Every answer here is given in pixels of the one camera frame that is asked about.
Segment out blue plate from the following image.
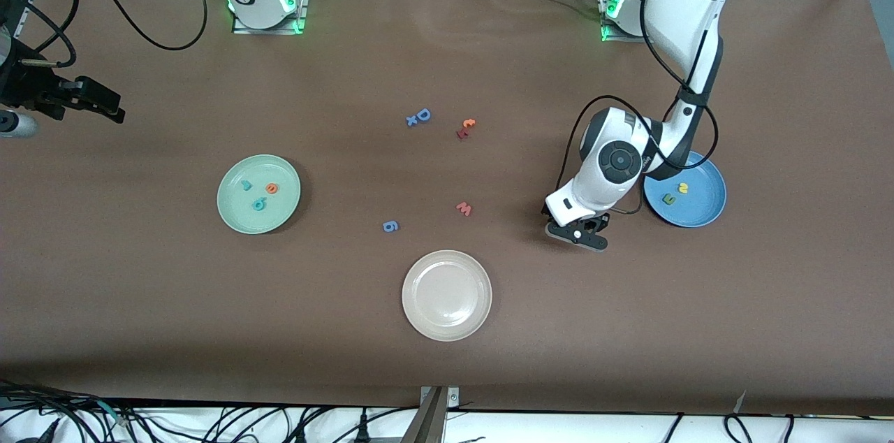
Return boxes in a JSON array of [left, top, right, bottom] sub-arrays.
[[643, 149, 728, 228]]

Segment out white plate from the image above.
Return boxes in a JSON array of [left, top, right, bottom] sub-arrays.
[[402, 250, 493, 342]]

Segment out light green plate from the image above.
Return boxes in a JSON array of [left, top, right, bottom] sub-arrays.
[[217, 154, 302, 235]]

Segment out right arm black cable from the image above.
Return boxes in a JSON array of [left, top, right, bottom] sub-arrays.
[[14, 0, 210, 70]]

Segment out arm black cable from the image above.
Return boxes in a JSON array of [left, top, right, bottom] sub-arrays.
[[555, 0, 741, 217], [14, 0, 210, 70]]

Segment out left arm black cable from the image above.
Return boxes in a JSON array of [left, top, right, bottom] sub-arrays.
[[555, 0, 741, 217]]

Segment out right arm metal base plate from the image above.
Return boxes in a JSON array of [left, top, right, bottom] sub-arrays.
[[233, 0, 312, 35]]

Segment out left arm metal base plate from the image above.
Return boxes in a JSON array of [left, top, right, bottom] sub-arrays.
[[599, 0, 647, 44]]

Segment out metal table bracket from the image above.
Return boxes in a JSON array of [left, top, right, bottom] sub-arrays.
[[400, 386, 460, 443]]

